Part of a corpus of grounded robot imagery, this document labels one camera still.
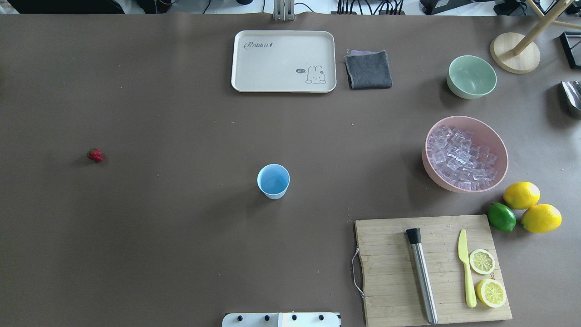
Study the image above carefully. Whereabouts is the pile of clear ice cubes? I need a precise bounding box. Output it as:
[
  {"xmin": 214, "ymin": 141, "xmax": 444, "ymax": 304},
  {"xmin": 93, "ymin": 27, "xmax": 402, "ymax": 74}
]
[{"xmin": 427, "ymin": 125, "xmax": 499, "ymax": 191}]

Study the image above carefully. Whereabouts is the red strawberry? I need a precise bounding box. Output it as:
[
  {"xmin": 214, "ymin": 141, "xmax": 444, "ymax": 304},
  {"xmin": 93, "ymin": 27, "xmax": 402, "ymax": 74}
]
[{"xmin": 86, "ymin": 148, "xmax": 103, "ymax": 162}]

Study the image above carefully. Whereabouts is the light blue plastic cup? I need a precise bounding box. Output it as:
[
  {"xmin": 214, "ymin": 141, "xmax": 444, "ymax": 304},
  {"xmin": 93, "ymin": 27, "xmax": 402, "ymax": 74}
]
[{"xmin": 257, "ymin": 163, "xmax": 290, "ymax": 199}]

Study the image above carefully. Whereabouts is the wooden cup stand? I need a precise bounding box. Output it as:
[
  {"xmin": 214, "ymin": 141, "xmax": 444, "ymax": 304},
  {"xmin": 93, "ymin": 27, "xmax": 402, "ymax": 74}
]
[{"xmin": 489, "ymin": 0, "xmax": 581, "ymax": 74}]

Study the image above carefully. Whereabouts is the steel ice scoop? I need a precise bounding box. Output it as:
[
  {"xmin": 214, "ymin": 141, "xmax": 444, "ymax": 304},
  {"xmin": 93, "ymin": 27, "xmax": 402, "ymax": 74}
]
[{"xmin": 561, "ymin": 80, "xmax": 581, "ymax": 120}]

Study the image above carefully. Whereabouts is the cream rabbit tray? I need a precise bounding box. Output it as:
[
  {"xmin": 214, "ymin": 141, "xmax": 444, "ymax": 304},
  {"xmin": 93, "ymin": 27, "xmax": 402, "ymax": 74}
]
[{"xmin": 231, "ymin": 30, "xmax": 337, "ymax": 93}]

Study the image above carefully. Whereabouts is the grey folded cloth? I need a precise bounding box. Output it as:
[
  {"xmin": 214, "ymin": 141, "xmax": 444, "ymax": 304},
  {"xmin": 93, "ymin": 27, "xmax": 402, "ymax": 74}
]
[{"xmin": 343, "ymin": 50, "xmax": 393, "ymax": 89}]

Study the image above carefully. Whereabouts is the steel muddler black tip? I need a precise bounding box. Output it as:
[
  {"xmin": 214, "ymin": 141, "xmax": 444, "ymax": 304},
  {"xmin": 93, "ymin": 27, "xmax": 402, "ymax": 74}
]
[{"xmin": 405, "ymin": 228, "xmax": 438, "ymax": 325}]

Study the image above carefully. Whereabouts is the wooden cutting board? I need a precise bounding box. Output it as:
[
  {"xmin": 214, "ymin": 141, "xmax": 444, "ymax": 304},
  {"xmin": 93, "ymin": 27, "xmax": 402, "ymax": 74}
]
[{"xmin": 355, "ymin": 215, "xmax": 512, "ymax": 327}]

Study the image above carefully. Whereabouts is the pink bowl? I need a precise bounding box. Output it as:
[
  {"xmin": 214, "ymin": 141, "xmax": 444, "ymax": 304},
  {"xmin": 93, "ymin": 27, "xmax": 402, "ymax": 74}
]
[{"xmin": 422, "ymin": 116, "xmax": 508, "ymax": 194}]

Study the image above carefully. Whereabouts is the green bowl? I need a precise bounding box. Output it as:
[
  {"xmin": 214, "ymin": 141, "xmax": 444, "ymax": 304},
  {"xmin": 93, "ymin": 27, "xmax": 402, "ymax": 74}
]
[{"xmin": 446, "ymin": 55, "xmax": 497, "ymax": 99}]

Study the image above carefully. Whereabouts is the lemon half upper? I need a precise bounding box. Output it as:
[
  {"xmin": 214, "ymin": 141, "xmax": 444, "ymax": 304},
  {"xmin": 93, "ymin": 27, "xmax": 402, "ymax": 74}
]
[{"xmin": 468, "ymin": 248, "xmax": 496, "ymax": 275}]

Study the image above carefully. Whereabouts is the lemon half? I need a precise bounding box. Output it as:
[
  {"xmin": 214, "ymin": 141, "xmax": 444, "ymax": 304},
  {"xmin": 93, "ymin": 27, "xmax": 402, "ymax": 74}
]
[
  {"xmin": 475, "ymin": 279, "xmax": 507, "ymax": 308},
  {"xmin": 468, "ymin": 248, "xmax": 496, "ymax": 275}
]

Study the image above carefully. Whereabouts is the green lime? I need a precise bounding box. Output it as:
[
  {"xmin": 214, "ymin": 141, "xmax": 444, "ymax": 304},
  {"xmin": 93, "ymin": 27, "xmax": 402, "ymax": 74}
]
[{"xmin": 486, "ymin": 203, "xmax": 517, "ymax": 232}]

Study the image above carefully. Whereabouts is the yellow plastic knife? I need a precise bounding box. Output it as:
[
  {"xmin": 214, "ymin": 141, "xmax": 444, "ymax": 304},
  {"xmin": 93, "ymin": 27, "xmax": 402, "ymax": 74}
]
[{"xmin": 457, "ymin": 229, "xmax": 477, "ymax": 308}]

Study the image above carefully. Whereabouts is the yellow lemon upper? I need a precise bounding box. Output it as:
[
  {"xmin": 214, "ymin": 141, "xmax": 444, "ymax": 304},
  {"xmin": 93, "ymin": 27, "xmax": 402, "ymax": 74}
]
[{"xmin": 503, "ymin": 181, "xmax": 540, "ymax": 210}]

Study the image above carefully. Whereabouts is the yellow lemon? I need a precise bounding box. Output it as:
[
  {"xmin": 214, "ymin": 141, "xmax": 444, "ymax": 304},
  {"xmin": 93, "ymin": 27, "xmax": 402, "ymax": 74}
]
[
  {"xmin": 520, "ymin": 203, "xmax": 562, "ymax": 233},
  {"xmin": 503, "ymin": 181, "xmax": 540, "ymax": 210}
]

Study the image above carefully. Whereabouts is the lemon half lower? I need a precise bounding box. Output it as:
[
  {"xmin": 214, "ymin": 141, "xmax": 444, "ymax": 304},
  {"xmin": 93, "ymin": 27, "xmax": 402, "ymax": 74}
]
[{"xmin": 475, "ymin": 279, "xmax": 507, "ymax": 308}]

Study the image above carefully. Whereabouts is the yellow lemon lower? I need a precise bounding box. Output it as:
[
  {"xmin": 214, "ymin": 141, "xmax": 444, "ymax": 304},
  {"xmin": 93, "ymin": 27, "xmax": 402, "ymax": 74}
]
[{"xmin": 520, "ymin": 203, "xmax": 562, "ymax": 233}]

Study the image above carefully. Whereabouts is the black glass rack tray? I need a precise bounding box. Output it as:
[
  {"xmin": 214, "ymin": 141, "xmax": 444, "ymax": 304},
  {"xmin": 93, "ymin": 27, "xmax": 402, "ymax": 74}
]
[{"xmin": 559, "ymin": 31, "xmax": 581, "ymax": 69}]

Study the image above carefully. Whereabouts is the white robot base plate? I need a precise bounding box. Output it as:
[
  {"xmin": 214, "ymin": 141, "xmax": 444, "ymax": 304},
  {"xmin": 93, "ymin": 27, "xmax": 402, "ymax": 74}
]
[{"xmin": 222, "ymin": 312, "xmax": 342, "ymax": 327}]

